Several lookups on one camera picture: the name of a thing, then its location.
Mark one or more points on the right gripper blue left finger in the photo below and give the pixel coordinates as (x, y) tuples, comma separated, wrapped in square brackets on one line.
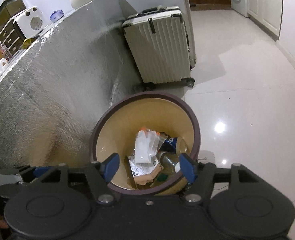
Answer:
[(109, 167)]

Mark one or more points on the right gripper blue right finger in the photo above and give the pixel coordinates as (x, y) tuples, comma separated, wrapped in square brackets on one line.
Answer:
[(188, 167)]

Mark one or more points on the crushed blue soda can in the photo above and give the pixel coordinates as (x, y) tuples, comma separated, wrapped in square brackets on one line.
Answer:
[(175, 145)]

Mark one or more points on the clear plastic packaging bag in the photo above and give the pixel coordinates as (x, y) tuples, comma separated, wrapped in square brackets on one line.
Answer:
[(147, 145)]

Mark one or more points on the gold foil wrapper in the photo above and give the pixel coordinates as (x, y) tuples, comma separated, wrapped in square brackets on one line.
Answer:
[(28, 42)]

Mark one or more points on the brown round trash bin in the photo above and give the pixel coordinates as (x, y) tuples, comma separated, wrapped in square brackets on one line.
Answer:
[(139, 129)]

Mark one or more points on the glass bottle in bin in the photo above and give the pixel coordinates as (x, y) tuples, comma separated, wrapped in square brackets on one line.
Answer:
[(169, 163)]

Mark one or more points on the cardboard box in bin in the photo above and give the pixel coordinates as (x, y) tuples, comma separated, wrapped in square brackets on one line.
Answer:
[(144, 173)]

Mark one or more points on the silver insulated table cover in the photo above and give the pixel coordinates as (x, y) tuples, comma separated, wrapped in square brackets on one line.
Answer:
[(54, 93)]

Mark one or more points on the beige hard-shell suitcase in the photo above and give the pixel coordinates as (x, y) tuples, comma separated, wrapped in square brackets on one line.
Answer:
[(159, 43)]

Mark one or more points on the clear water bottle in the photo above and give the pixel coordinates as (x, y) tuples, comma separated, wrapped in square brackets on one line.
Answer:
[(5, 52)]

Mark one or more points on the blue tissue pack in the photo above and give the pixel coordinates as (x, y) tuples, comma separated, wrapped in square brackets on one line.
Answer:
[(56, 15)]

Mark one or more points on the white drawer unit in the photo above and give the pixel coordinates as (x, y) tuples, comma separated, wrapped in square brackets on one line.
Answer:
[(11, 36)]

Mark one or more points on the white space heater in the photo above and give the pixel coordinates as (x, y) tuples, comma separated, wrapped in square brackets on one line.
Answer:
[(30, 22)]

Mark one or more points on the glass fish tank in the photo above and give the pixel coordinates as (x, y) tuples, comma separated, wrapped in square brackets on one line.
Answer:
[(8, 9)]

